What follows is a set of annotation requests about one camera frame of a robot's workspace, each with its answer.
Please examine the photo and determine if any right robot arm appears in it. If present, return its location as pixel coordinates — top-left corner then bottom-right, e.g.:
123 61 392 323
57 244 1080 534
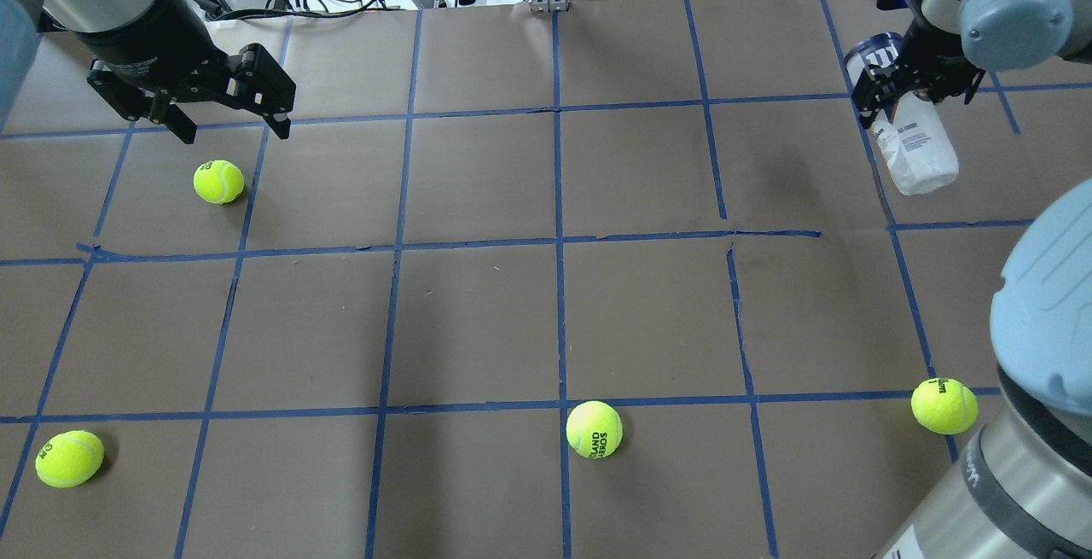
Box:
843 0 1091 558

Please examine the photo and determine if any tennis ball near left gripper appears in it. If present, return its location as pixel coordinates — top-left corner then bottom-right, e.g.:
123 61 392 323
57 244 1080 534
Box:
192 160 245 205

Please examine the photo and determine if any tennis ball Wilson right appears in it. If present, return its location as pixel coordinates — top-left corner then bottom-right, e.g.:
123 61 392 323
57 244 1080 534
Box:
911 377 980 435

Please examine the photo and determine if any tennis ball Roland Garros centre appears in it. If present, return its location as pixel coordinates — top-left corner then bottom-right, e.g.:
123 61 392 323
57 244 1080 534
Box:
566 400 624 459

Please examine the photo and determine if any Wilson tennis ball can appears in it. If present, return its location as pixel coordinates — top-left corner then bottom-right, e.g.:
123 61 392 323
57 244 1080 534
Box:
843 32 960 195

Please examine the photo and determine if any tennis ball front left corner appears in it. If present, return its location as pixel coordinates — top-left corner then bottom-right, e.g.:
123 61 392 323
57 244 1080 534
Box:
34 430 105 489

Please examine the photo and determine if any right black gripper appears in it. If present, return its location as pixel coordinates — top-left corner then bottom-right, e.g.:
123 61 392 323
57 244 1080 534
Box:
851 20 985 131

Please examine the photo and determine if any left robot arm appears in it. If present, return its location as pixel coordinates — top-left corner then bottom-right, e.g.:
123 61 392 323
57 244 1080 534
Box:
1 0 296 143

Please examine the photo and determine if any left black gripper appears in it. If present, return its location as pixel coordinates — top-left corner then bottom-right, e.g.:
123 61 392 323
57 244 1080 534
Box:
87 0 297 144

